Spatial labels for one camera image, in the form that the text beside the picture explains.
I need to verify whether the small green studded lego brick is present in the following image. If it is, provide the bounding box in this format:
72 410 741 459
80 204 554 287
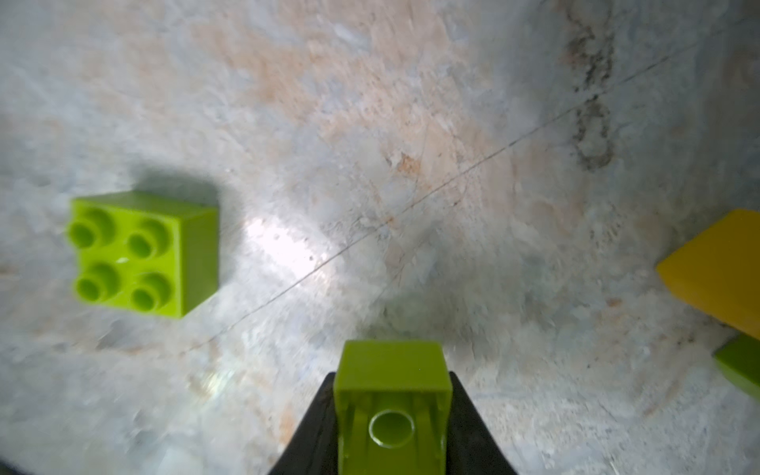
66 191 220 319

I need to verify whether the green hollow lego brick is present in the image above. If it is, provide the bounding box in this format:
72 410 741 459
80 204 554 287
334 340 453 475

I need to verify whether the long green lego brick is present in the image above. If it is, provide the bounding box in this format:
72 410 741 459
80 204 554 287
714 334 760 400

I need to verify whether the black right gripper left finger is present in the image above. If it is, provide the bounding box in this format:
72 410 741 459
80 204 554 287
268 372 338 475

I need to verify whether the yellow lego brick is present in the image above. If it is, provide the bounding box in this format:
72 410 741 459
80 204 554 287
656 209 759 338

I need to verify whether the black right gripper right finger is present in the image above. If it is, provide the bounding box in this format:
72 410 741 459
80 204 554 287
445 371 518 475

